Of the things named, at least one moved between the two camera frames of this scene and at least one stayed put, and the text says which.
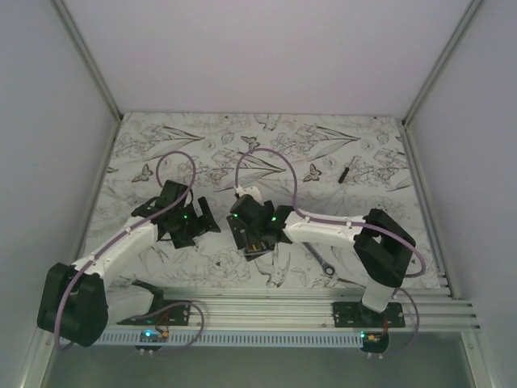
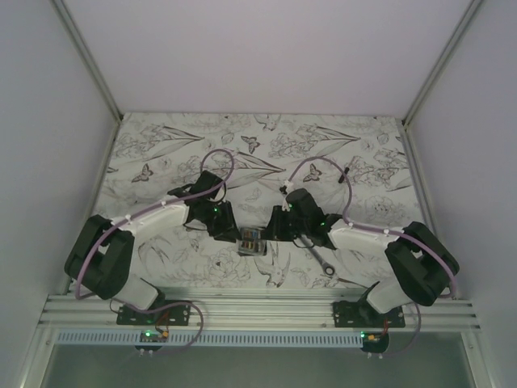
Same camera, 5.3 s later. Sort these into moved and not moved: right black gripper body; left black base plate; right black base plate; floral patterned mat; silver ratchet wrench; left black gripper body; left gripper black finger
Moved: left gripper black finger; left black gripper body; right black gripper body
Not moved: silver ratchet wrench; left black base plate; right black base plate; floral patterned mat
